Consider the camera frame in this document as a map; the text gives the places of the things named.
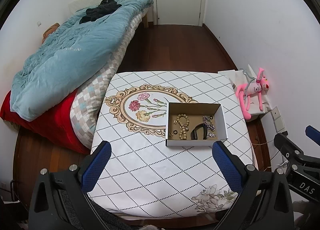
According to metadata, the silver chain bracelet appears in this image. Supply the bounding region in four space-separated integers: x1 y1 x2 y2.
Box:
202 116 217 139

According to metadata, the black watch band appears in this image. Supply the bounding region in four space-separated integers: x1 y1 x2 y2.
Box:
190 123 209 141

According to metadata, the wooden bead bracelet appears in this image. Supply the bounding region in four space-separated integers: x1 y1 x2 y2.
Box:
174 113 190 141

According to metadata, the white patterned tablecloth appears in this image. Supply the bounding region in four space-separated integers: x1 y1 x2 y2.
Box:
88 71 254 218

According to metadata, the red blanket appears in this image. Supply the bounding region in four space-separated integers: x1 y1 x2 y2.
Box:
1 90 89 154

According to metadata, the checkered mattress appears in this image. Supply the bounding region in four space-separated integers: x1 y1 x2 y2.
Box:
70 10 147 149

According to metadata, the white cardboard box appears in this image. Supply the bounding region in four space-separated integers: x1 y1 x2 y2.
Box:
165 103 228 148

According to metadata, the pink panther plush toy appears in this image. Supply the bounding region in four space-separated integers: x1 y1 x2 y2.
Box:
235 67 270 121

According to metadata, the teal quilt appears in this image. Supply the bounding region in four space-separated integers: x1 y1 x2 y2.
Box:
10 0 153 122

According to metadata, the brown pillow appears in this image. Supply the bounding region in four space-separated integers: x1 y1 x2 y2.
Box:
42 23 60 43

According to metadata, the black clothing on bed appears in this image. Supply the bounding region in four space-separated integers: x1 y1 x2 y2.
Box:
79 0 122 24

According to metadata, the wall power strip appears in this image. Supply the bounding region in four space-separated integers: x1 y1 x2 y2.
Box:
271 106 286 133

